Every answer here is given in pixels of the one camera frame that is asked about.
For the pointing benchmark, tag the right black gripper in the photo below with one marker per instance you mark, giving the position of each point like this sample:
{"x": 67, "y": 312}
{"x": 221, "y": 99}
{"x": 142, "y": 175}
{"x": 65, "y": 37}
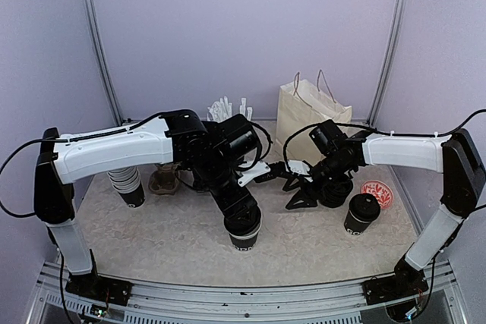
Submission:
{"x": 307, "y": 193}

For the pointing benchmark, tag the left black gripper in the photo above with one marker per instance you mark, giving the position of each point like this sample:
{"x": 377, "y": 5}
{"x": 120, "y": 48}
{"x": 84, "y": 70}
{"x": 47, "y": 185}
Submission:
{"x": 231, "y": 206}

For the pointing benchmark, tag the black paper coffee cup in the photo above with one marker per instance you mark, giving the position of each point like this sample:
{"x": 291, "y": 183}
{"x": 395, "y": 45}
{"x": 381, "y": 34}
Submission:
{"x": 353, "y": 226}

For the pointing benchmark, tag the black plastic cup lid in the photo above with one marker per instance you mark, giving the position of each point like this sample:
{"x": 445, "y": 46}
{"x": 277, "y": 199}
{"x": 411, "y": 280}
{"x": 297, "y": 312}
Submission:
{"x": 364, "y": 207}

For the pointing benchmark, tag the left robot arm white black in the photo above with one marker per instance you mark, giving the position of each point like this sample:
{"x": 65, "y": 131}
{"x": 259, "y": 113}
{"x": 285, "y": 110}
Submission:
{"x": 213, "y": 151}

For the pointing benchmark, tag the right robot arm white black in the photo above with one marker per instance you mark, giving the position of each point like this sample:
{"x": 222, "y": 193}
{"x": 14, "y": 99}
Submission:
{"x": 452, "y": 154}

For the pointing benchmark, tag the cream paper takeout bag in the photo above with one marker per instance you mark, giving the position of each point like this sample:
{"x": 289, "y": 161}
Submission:
{"x": 302, "y": 103}

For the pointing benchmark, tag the stack of black lids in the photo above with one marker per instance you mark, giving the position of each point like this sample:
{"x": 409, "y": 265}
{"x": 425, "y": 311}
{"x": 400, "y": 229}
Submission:
{"x": 334, "y": 195}

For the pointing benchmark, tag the brown pulp cup carrier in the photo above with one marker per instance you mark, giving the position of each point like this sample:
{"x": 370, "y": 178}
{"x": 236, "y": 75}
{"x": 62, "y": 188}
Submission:
{"x": 163, "y": 181}

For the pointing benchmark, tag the red patterned white bowl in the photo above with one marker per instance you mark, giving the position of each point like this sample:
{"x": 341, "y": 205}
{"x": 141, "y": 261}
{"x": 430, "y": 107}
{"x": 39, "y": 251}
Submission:
{"x": 382, "y": 192}

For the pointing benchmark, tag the cup holding white straws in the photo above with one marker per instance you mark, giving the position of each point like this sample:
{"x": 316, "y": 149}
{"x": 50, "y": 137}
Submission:
{"x": 222, "y": 109}

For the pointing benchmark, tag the stack of paper cups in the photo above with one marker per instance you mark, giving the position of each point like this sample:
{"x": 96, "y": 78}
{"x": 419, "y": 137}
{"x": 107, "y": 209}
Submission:
{"x": 127, "y": 183}

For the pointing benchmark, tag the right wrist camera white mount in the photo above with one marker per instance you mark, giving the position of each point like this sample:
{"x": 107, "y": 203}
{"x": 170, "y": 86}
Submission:
{"x": 298, "y": 167}

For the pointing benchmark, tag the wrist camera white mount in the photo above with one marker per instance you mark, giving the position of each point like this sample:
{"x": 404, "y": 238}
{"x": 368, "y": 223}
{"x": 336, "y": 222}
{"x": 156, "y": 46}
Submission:
{"x": 261, "y": 172}
{"x": 298, "y": 167}

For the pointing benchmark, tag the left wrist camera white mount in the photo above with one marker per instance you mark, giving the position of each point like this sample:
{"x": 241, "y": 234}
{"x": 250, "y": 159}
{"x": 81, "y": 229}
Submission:
{"x": 261, "y": 172}

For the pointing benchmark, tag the aluminium front frame rail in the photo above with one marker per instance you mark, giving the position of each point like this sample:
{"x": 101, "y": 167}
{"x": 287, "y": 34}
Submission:
{"x": 350, "y": 301}

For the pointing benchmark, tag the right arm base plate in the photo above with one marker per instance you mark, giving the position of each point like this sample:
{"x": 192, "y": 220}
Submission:
{"x": 391, "y": 287}

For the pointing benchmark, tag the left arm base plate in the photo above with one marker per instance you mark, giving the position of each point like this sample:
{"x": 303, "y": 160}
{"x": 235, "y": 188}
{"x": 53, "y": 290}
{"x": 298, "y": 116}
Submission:
{"x": 100, "y": 288}

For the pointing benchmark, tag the right aluminium corner post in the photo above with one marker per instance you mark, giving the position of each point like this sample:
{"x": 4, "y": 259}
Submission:
{"x": 386, "y": 67}

